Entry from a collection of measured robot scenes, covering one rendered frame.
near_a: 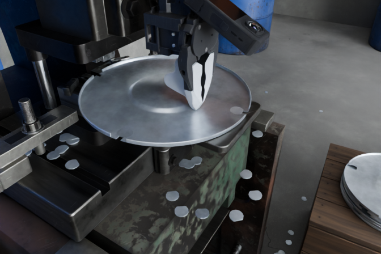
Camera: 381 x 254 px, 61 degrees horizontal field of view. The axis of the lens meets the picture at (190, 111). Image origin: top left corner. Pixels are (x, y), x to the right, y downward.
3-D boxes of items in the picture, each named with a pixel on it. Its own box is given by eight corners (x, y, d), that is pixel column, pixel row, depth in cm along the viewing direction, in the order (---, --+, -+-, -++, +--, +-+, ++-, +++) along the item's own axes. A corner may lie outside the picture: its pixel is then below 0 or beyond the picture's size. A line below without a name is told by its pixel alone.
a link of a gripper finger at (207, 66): (181, 93, 56) (181, 42, 51) (211, 102, 53) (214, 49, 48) (171, 101, 54) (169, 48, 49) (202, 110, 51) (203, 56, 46)
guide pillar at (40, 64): (59, 105, 62) (41, 34, 54) (50, 110, 60) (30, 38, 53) (52, 102, 63) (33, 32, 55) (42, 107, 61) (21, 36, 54)
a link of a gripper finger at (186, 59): (193, 80, 49) (194, 24, 45) (203, 83, 49) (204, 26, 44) (176, 92, 46) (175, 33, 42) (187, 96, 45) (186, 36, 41)
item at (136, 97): (216, 173, 40) (216, 168, 40) (38, 114, 49) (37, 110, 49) (267, 76, 62) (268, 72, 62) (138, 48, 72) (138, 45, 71)
